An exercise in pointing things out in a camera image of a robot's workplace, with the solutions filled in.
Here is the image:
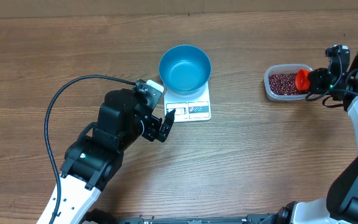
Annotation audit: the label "blue metal bowl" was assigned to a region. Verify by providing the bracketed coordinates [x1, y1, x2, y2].
[158, 45, 212, 95]

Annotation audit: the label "red measuring scoop blue handle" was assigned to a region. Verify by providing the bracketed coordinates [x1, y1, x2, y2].
[295, 69, 310, 91]

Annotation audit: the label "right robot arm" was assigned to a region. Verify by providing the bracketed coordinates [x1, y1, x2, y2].
[263, 45, 358, 223]

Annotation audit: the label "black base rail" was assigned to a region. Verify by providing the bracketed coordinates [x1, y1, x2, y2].
[80, 208, 277, 224]

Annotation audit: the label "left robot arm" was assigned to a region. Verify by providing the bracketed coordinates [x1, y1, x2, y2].
[38, 85, 174, 223]

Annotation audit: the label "clear plastic container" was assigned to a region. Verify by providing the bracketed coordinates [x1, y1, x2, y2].
[264, 63, 312, 101]

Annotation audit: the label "white digital kitchen scale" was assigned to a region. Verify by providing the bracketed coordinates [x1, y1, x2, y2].
[163, 83, 211, 123]

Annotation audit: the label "red beans in container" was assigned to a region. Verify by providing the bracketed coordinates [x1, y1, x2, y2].
[268, 73, 308, 95]

